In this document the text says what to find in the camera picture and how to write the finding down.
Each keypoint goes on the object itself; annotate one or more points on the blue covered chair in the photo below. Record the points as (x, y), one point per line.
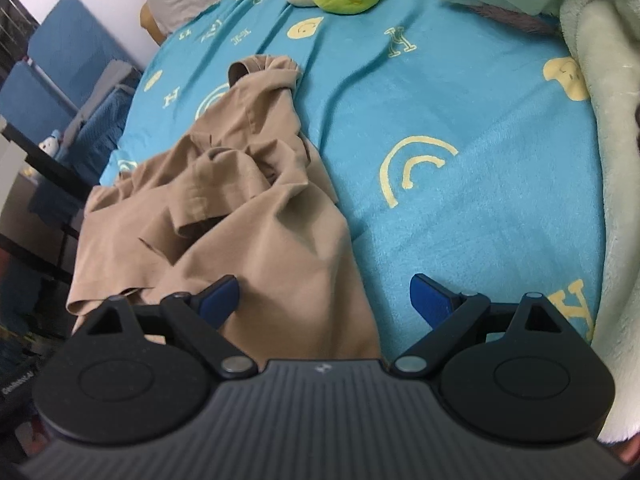
(75, 45)
(30, 95)

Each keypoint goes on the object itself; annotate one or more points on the grey folded cloth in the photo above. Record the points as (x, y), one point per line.
(107, 90)

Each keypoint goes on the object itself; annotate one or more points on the tan bed headboard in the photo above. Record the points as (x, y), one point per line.
(150, 22)

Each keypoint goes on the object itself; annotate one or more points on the small white and blue plush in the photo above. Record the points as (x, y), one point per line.
(50, 144)

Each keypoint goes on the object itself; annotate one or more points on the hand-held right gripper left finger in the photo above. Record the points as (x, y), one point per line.
(220, 301)

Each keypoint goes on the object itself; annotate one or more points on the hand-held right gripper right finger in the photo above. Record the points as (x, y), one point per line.
(430, 301)

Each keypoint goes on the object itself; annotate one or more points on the white desk with black legs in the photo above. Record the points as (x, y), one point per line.
(35, 185)

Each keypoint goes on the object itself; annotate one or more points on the teal printed bed sheet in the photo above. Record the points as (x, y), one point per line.
(450, 110)

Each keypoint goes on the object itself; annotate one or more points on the tan t-shirt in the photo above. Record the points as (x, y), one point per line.
(260, 240)

